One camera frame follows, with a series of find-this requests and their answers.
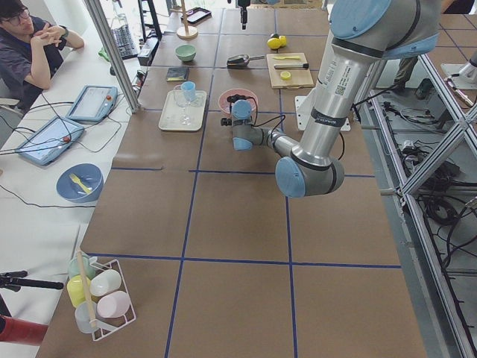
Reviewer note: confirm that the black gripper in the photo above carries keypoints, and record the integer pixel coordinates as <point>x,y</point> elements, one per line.
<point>244,15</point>
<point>236,100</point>

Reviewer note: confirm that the pink bowl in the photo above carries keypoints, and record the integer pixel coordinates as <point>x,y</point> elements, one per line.
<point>225,106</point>

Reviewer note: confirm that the stainless steel ice scoop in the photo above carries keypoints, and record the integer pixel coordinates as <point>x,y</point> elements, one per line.
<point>241,61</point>

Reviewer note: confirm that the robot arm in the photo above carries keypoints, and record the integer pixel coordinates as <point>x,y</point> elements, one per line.
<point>361,33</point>

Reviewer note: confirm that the light blue plastic cup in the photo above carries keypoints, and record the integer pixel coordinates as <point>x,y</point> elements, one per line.
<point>188,89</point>

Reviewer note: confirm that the white plastic cup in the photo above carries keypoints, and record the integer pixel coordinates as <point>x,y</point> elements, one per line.
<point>105,283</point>

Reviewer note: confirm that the green plastic cup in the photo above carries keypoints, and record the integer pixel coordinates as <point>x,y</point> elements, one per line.
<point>90,270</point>

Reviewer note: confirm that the pink plastic cup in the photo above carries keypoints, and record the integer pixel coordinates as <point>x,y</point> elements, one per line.
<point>114,304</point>

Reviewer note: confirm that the yellow plastic cup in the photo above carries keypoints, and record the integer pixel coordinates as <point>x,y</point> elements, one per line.
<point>75,290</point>

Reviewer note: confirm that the clear grey plastic cup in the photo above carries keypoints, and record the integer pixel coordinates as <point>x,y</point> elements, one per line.
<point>82,319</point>

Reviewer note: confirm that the cream bear tray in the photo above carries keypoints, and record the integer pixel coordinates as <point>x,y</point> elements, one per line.
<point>170,119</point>

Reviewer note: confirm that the dark tray far table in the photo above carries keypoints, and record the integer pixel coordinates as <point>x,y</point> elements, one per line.
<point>197,14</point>

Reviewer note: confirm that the whole yellow lemon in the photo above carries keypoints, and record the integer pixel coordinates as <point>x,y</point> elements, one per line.
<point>274,43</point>

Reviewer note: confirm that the clear wine glass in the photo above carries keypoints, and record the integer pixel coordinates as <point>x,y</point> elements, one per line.
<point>183,104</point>

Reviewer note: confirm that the wooden stand with round base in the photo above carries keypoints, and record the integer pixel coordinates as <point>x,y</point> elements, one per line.
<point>186,31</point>

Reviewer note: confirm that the yellow plastic knife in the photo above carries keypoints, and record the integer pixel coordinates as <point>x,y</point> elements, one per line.
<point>287,57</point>

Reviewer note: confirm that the grey folded cloth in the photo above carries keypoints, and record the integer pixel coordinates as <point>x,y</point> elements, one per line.
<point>177,74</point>

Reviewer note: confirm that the green ceramic bowl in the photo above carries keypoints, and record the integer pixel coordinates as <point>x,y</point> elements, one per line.
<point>185,52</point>

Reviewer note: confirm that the lemon half slice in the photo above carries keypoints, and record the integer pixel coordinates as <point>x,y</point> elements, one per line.
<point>285,75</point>

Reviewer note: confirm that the wooden cutting board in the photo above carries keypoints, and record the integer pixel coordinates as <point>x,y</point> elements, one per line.
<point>301,78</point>

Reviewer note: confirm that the black keyboard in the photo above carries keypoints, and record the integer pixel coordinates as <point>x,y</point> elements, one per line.
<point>124,42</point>

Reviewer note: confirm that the blue teach pendant tablet far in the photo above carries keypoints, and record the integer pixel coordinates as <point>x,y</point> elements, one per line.
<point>93,104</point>

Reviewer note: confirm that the blue teach pendant tablet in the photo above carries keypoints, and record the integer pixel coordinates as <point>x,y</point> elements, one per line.
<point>93,104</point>
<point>50,141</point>

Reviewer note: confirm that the blue bowl on side desk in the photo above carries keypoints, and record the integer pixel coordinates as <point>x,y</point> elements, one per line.
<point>90,175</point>

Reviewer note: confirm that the yellow fork in bowl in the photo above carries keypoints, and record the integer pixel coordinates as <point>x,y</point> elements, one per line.
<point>75,179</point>

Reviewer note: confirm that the blue teach pendant tablet near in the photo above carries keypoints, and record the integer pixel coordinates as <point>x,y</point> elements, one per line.
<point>50,141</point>

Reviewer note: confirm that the seated person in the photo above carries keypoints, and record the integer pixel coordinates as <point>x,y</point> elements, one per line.
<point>30,52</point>

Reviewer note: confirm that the red object at corner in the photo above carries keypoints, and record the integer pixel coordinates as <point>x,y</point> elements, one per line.
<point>22,332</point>

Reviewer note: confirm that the aluminium frame post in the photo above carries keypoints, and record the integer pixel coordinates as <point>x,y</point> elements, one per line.
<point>102,26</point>

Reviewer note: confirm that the wooden rack handle stick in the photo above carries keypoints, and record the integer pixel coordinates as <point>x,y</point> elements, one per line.
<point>91,310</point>

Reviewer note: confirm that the white wire cup rack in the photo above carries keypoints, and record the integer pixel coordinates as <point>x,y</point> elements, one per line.
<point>108,326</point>

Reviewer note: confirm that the black tripod handle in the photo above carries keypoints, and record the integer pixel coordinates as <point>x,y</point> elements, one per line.
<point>15,280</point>

